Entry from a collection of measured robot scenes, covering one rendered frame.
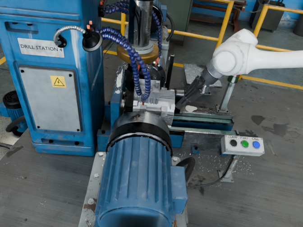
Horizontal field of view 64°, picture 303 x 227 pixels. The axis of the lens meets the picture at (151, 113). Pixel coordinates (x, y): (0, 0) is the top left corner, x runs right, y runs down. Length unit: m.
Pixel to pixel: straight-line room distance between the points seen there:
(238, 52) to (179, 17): 3.37
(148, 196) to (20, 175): 0.88
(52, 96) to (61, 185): 0.41
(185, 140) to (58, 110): 0.65
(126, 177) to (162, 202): 0.09
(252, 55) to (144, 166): 0.52
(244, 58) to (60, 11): 0.60
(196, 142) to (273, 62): 0.63
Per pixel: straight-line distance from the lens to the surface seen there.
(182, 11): 4.14
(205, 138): 1.32
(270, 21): 5.80
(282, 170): 1.49
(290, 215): 1.35
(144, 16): 0.98
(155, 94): 1.14
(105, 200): 0.53
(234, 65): 0.83
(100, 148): 1.30
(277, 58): 0.90
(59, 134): 1.21
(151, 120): 0.96
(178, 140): 1.32
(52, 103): 1.09
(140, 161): 0.56
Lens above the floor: 1.80
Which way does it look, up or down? 41 degrees down
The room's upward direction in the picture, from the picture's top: 7 degrees clockwise
